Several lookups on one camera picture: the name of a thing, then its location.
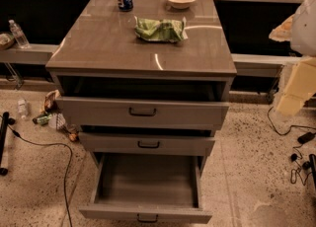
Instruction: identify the grey bottom drawer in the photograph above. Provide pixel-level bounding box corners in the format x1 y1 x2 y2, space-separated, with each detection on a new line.
80 153 211 224

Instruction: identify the grey drawer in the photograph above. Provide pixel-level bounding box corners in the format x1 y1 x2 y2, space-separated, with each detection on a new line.
80 153 211 224
57 97 229 130
79 132 214 156

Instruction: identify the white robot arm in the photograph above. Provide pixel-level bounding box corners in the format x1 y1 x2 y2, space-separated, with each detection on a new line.
269 0 316 116

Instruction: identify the grey drawer cabinet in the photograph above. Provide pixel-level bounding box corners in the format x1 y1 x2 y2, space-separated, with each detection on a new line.
45 0 238 160

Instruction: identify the grey middle drawer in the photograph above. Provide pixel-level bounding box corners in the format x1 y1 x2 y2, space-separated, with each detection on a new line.
79 132 214 156

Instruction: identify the grey top drawer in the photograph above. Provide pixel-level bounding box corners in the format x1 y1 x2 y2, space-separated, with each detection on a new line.
57 97 229 130

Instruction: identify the black stand right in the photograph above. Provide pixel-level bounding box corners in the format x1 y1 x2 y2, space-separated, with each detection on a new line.
290 154 316 188

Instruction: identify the black stand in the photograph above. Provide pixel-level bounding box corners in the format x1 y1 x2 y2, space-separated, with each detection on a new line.
0 112 15 177
290 154 316 188

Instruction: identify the green chip bag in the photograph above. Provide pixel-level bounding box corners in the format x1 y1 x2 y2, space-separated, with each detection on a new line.
134 17 188 42

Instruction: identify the small orange item on floor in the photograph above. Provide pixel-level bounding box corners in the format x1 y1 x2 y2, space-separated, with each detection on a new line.
68 133 79 142

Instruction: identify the white mesh item on floor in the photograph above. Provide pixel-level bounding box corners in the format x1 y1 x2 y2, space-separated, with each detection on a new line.
48 113 66 130

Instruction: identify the crumpled snack bag on floor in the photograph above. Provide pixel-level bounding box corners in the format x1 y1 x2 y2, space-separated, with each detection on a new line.
43 90 60 113

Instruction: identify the green can on floor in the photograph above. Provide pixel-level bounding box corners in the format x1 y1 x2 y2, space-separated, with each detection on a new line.
33 114 52 125

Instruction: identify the water bottle on floor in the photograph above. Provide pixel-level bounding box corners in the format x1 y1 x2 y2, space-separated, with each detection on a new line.
18 99 29 119

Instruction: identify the clear water bottle on ledge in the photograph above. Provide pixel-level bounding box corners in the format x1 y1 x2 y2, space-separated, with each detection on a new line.
9 20 30 48

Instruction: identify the black stand left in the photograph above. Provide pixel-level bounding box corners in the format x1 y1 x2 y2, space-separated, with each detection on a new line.
0 112 15 177

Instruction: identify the small bowl on ledge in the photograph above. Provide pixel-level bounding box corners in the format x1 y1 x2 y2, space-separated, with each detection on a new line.
0 33 15 50

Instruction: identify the metal ledge bracket right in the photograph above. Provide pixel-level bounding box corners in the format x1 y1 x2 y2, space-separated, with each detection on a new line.
266 66 284 105

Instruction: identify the metal ledge bracket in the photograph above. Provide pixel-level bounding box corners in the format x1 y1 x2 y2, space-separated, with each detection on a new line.
5 62 24 90
266 66 284 105

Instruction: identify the black power adapter with cable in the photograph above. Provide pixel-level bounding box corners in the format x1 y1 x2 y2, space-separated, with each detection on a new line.
267 109 316 145

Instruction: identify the metal ledge bracket left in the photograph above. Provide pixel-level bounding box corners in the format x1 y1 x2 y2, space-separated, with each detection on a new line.
5 62 24 90

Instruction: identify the black cable left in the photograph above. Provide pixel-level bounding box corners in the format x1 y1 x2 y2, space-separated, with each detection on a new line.
0 114 74 227

